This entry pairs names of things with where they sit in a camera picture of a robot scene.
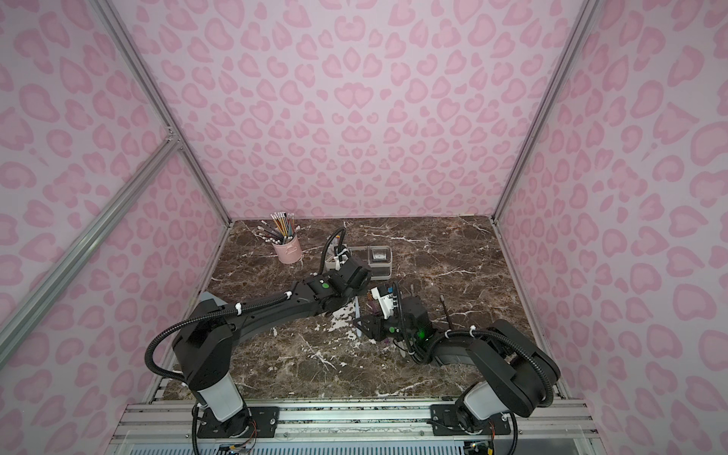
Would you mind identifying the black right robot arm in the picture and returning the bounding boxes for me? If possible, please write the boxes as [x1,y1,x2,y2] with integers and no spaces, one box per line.
[354,295,561,434]

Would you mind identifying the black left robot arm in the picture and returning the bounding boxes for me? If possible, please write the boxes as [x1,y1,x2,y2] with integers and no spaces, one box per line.
[144,227,372,436]

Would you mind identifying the cream toothbrush holder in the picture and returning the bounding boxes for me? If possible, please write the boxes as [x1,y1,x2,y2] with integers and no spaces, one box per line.
[324,246,394,281]

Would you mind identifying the black toothbrush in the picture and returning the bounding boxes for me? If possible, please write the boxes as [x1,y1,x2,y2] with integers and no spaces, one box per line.
[439,294,454,331]

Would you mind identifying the pink pencil cup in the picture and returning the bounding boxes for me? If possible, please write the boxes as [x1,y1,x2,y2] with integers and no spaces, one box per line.
[273,236,303,265]

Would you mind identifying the coloured pencils bunch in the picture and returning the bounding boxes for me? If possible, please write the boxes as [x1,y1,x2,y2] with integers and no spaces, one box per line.
[256,212,297,246]

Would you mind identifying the grey blue box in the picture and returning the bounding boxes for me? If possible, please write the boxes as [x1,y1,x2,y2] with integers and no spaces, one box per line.
[199,291,226,306]

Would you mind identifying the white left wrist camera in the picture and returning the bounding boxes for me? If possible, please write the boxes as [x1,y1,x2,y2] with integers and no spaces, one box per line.
[333,245,349,270]

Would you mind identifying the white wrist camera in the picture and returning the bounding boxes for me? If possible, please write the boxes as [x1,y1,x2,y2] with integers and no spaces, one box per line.
[333,245,349,270]
[369,284,397,320]

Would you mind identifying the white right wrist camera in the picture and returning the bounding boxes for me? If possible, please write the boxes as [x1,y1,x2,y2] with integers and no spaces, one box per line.
[369,284,397,320]

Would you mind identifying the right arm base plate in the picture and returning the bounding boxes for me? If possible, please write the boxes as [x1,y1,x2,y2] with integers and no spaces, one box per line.
[428,404,512,437]

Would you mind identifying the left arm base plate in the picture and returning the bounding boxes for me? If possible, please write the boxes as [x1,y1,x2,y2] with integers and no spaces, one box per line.
[196,407,280,439]

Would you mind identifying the aluminium frame rail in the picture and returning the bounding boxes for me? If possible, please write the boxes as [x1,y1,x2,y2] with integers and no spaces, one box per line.
[107,380,606,454]

